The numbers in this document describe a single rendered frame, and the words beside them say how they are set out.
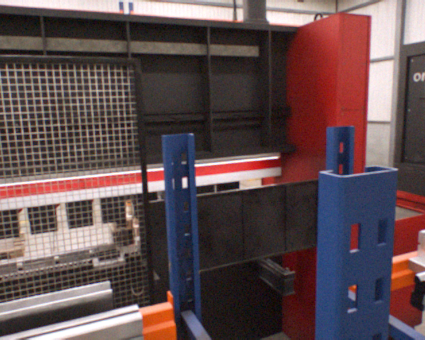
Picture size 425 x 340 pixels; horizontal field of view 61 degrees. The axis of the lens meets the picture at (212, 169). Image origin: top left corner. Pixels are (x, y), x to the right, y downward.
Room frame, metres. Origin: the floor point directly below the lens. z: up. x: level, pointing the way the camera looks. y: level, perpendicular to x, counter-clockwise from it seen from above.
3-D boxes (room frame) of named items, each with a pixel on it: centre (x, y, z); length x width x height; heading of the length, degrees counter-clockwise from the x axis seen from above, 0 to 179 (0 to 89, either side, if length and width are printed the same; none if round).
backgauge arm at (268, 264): (2.17, -0.28, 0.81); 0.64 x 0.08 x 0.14; 24
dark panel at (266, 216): (1.97, -0.14, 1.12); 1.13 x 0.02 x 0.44; 114
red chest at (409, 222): (2.63, -1.23, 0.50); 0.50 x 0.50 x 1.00; 24
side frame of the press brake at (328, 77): (2.57, -0.68, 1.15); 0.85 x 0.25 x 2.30; 24
